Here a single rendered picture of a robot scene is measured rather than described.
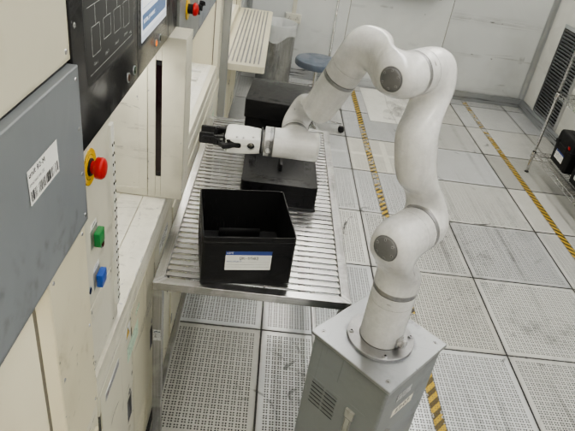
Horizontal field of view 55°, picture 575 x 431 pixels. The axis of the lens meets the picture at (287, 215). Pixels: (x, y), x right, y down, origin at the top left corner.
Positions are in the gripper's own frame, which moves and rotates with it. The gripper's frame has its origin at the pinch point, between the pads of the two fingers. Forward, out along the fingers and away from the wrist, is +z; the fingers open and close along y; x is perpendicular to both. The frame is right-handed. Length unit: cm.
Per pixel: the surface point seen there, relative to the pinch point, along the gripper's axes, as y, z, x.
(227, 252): -12.7, -9.0, -30.9
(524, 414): 13, -142, -119
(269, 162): 52, -20, -33
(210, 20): 160, 18, -8
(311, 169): 50, -36, -33
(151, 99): 14.8, 18.5, 2.1
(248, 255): -11.7, -15.3, -31.7
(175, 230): 12.7, 9.9, -42.7
